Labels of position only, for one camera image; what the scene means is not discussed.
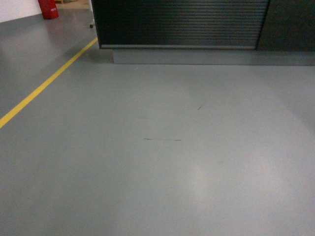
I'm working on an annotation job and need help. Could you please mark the black checkout counter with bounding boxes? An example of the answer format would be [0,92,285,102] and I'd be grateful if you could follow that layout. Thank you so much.
[92,0,315,66]

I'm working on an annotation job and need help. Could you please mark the red fire extinguisher box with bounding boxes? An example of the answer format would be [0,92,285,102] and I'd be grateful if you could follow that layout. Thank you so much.
[38,0,59,20]

